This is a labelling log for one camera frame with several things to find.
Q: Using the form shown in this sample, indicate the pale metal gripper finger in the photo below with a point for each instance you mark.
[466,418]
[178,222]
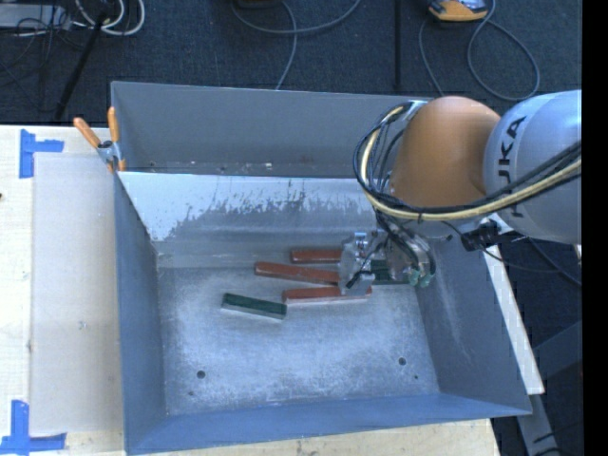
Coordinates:
[352,259]
[363,284]

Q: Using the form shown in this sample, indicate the black cylinder on white bracket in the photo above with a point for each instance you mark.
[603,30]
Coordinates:
[480,238]

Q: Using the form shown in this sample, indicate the grey metal bin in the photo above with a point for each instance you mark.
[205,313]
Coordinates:
[304,349]

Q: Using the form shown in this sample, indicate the red-brown flat block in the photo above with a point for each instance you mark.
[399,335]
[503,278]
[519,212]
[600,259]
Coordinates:
[316,255]
[313,295]
[294,272]

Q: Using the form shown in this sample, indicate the dark green flat block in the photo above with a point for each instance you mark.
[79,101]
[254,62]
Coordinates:
[254,305]
[380,271]

